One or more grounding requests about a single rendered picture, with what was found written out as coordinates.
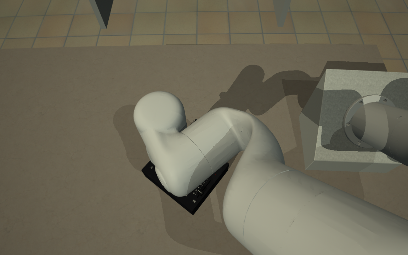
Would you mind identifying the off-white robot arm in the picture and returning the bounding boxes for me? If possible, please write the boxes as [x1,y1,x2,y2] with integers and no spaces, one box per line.
[134,91,408,255]

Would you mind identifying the black lighting desk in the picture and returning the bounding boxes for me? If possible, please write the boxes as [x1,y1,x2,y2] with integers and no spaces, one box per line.
[142,161,229,215]

